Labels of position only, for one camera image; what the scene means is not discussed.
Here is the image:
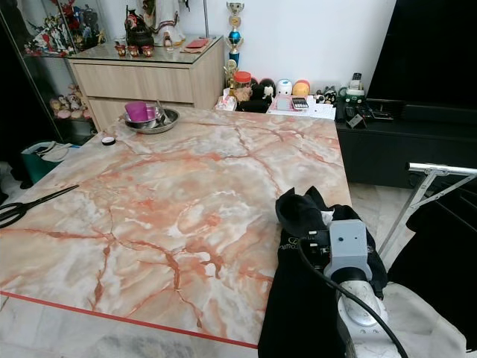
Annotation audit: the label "orange round toy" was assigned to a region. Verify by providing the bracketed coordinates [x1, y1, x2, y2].
[292, 80, 311, 98]

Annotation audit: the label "silver clothes rail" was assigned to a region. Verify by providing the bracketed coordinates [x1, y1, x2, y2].
[379, 162, 477, 258]

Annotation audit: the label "black shirt with green logo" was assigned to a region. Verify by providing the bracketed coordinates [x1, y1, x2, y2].
[257, 186, 388, 358]

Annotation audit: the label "black TV console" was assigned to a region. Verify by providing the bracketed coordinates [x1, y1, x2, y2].
[335, 101, 477, 191]

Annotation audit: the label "white paper stack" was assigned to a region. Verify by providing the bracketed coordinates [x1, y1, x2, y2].
[267, 95, 338, 120]

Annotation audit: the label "teal bin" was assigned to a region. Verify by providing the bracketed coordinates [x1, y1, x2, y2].
[21, 140, 75, 187]

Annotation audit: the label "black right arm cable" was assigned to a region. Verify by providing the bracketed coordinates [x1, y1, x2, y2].
[294, 237, 390, 358]

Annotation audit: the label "wooden drawer cabinet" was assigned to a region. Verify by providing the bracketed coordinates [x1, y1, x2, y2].
[67, 36, 224, 134]

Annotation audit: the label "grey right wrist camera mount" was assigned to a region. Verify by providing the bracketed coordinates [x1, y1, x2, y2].
[328, 219, 375, 273]

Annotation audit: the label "marble pattern folding table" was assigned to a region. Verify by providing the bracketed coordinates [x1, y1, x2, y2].
[0, 108, 353, 350]

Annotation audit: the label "red lid jar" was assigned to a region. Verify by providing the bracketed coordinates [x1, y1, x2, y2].
[232, 71, 252, 104]

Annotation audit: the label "glass display cabinet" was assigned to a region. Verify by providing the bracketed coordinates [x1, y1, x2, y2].
[0, 0, 101, 146]

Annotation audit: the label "white robed statue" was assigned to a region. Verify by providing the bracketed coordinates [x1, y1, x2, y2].
[143, 0, 191, 50]

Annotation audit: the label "pink tissue pack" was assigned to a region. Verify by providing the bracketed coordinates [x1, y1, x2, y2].
[215, 94, 238, 111]

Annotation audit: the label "metal bowl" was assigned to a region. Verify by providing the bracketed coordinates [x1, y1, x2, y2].
[124, 108, 180, 135]

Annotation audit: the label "black scissors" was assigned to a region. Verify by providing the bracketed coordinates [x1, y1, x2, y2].
[0, 185, 80, 228]

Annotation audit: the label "black plush toy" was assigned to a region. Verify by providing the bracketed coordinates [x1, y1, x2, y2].
[250, 77, 275, 104]

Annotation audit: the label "pink plush dolls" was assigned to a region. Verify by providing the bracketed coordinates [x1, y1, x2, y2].
[48, 86, 92, 120]

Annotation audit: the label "blue gold trophy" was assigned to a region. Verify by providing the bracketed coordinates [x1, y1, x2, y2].
[226, 2, 245, 66]

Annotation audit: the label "purple cup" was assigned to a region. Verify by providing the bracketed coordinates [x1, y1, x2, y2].
[125, 101, 157, 124]

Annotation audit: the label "dark teapot figurine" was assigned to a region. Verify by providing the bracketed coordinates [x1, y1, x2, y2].
[124, 7, 157, 48]

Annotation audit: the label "black television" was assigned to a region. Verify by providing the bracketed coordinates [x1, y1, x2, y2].
[367, 0, 477, 109]

